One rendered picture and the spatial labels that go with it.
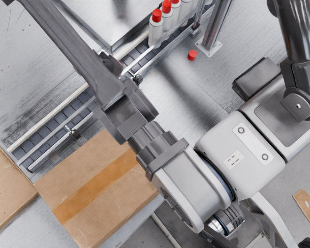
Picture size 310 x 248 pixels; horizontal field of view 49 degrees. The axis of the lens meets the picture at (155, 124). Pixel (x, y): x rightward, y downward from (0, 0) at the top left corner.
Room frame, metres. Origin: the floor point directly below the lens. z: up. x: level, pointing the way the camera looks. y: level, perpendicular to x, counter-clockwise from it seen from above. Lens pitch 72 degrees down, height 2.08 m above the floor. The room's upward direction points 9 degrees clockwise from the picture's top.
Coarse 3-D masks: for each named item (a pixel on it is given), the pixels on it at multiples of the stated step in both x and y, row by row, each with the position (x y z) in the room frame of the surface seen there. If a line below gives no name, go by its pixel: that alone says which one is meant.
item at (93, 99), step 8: (208, 0) 0.91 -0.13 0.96; (200, 8) 0.87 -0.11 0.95; (168, 32) 0.73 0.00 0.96; (160, 40) 0.69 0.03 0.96; (152, 48) 0.65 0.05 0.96; (144, 56) 0.62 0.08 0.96; (88, 104) 0.39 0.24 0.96; (80, 112) 0.36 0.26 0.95; (56, 128) 0.29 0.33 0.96; (48, 136) 0.26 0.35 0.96; (40, 144) 0.23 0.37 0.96; (32, 152) 0.20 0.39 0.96; (24, 160) 0.17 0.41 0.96
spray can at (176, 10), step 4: (172, 0) 0.80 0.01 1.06; (176, 0) 0.80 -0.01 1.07; (180, 0) 0.82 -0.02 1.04; (172, 4) 0.79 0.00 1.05; (176, 4) 0.80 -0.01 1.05; (180, 4) 0.80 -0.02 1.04; (172, 8) 0.79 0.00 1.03; (176, 8) 0.79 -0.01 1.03; (176, 12) 0.79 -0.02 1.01; (172, 16) 0.79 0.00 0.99; (176, 16) 0.79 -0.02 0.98; (172, 20) 0.79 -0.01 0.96; (176, 20) 0.80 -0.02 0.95; (172, 24) 0.79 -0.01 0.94; (176, 24) 0.80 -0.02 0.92
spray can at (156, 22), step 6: (156, 12) 0.72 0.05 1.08; (150, 18) 0.72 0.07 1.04; (156, 18) 0.71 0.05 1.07; (162, 18) 0.73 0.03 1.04; (150, 24) 0.71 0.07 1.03; (156, 24) 0.70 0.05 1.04; (162, 24) 0.71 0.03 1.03; (150, 30) 0.71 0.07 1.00; (156, 30) 0.70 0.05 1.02; (150, 36) 0.70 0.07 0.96; (156, 36) 0.70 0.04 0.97; (150, 42) 0.70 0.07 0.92; (156, 48) 0.70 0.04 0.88
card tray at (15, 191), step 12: (0, 156) 0.18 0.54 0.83; (0, 168) 0.14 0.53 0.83; (12, 168) 0.15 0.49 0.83; (0, 180) 0.10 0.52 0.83; (12, 180) 0.11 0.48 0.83; (24, 180) 0.11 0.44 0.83; (0, 192) 0.06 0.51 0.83; (12, 192) 0.06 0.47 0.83; (24, 192) 0.07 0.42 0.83; (36, 192) 0.08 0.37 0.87; (0, 204) 0.02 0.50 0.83; (12, 204) 0.02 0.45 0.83; (24, 204) 0.03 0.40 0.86; (0, 216) -0.02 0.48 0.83; (12, 216) -0.01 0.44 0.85; (0, 228) -0.06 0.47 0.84
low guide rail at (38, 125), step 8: (136, 40) 0.70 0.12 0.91; (128, 48) 0.66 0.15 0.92; (120, 56) 0.63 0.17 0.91; (80, 88) 0.47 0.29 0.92; (72, 96) 0.43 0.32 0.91; (64, 104) 0.40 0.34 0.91; (56, 112) 0.36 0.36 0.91; (48, 120) 0.33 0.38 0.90; (32, 128) 0.29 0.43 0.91; (24, 136) 0.26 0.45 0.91; (16, 144) 0.22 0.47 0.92
